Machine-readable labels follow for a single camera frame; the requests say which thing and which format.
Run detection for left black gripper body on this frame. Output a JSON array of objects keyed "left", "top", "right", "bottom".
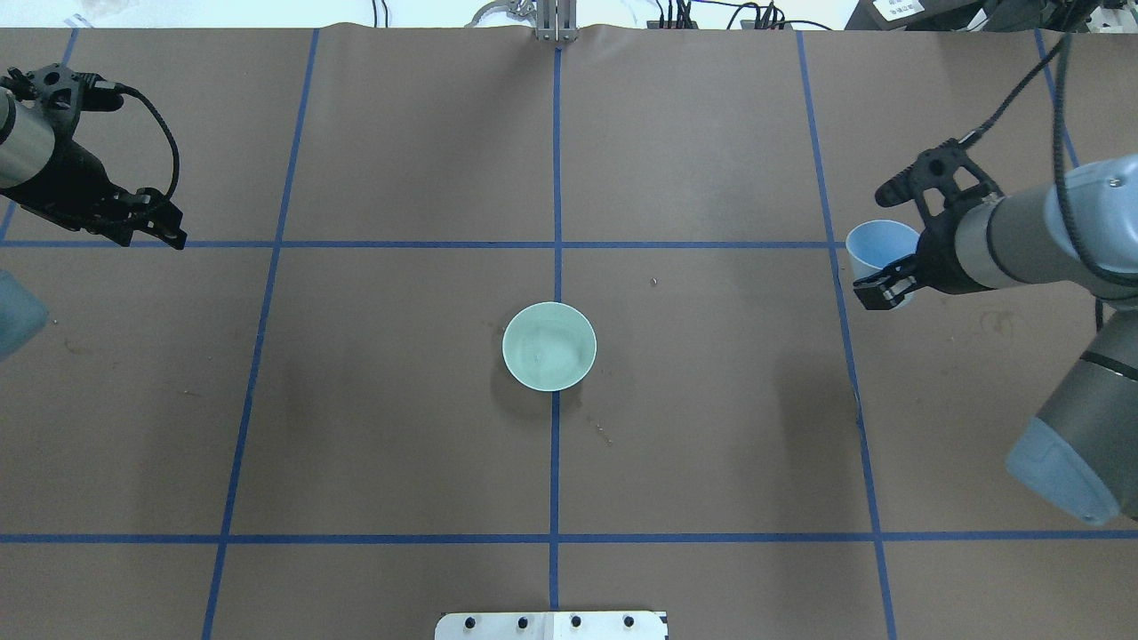
[{"left": 18, "top": 141, "right": 182, "bottom": 243}]

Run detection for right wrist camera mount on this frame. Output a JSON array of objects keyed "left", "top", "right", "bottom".
[{"left": 874, "top": 139, "right": 1005, "bottom": 239}]

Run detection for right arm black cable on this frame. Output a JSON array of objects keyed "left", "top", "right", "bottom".
[{"left": 956, "top": 18, "right": 1138, "bottom": 330}]

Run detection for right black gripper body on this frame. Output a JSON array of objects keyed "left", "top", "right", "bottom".
[{"left": 916, "top": 213, "right": 991, "bottom": 295}]

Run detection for aluminium frame post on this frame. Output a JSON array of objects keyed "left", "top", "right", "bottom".
[{"left": 533, "top": 0, "right": 578, "bottom": 44}]

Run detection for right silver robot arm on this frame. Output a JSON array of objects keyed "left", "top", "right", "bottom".
[{"left": 848, "top": 146, "right": 1137, "bottom": 526}]

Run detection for white camera pillar mount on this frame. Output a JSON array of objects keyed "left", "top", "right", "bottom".
[{"left": 434, "top": 609, "right": 669, "bottom": 639}]

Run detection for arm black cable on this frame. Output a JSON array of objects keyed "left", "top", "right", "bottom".
[
  {"left": 98, "top": 82, "right": 181, "bottom": 223},
  {"left": 956, "top": 18, "right": 1138, "bottom": 330}
]

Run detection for mint green bowl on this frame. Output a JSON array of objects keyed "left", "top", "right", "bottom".
[{"left": 501, "top": 302, "right": 597, "bottom": 393}]

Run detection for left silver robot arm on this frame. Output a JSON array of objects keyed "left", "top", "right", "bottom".
[{"left": 3, "top": 82, "right": 188, "bottom": 251}]

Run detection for light blue plastic cup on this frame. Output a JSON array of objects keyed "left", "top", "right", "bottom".
[{"left": 846, "top": 220, "right": 920, "bottom": 280}]

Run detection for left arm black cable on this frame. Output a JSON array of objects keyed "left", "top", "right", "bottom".
[{"left": 98, "top": 82, "right": 181, "bottom": 223}]

